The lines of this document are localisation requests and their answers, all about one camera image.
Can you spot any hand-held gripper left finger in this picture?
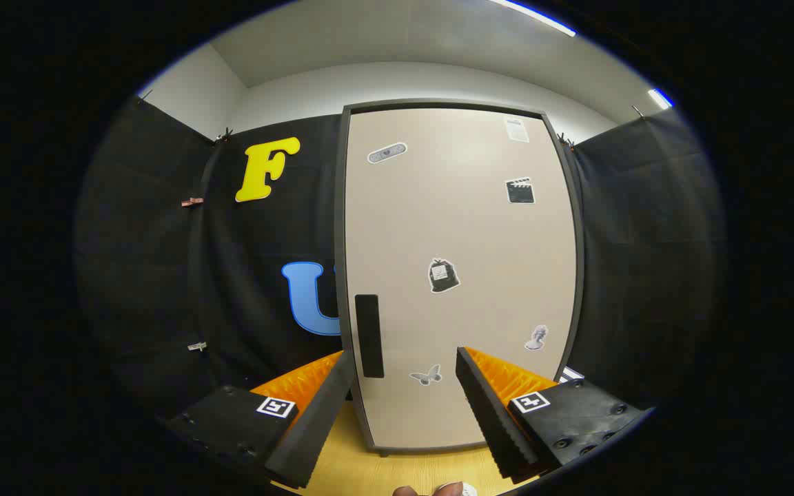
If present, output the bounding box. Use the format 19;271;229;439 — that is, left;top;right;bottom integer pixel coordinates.
163;350;356;490

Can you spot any grey shoe cabinet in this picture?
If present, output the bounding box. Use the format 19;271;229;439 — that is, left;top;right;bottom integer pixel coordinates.
334;99;585;457

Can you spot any black door handle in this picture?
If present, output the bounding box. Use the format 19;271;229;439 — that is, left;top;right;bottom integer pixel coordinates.
354;294;385;379

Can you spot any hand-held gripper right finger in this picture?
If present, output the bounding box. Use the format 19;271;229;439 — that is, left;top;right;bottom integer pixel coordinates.
456;347;653;483

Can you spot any black backdrop cloth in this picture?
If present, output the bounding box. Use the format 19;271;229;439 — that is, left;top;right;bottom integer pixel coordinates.
73;96;725;428

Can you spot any long ceiling light strip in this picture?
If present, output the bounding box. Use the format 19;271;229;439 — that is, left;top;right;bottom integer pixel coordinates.
490;0;577;37

